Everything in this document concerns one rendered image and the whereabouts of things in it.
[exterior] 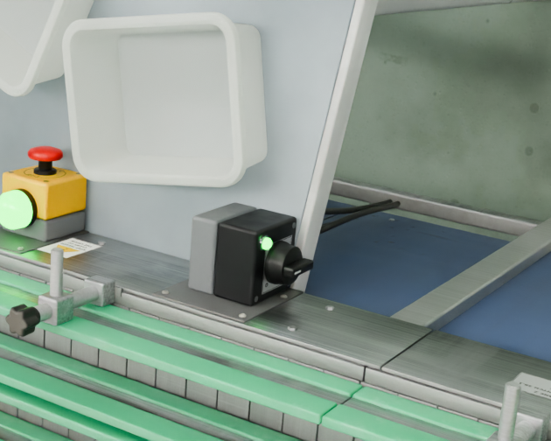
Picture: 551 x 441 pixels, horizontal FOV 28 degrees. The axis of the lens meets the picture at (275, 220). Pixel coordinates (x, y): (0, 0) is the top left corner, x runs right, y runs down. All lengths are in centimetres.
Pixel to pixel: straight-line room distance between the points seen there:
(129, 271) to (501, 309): 41
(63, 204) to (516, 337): 53
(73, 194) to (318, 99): 33
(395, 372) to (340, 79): 30
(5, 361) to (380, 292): 41
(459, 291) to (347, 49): 31
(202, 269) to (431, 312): 24
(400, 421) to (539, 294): 41
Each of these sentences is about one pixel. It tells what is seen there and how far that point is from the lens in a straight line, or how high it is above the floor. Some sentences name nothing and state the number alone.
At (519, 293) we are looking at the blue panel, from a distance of 130.
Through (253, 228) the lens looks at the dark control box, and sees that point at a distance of 109.
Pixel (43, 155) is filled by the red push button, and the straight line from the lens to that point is 128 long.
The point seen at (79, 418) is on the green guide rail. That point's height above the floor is 96.
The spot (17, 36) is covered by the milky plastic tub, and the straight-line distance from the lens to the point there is 136.
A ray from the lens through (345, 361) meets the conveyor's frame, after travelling 101.
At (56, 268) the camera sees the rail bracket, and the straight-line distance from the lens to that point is 108.
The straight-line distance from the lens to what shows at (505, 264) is 135.
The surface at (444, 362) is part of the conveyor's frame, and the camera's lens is 102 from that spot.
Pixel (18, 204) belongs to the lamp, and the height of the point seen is 85.
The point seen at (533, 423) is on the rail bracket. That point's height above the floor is 90.
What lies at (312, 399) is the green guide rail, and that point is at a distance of 96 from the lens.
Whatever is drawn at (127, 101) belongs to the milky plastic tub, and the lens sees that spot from 125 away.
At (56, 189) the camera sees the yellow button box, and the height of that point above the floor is 81.
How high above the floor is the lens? 172
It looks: 56 degrees down
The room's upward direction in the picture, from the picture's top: 111 degrees counter-clockwise
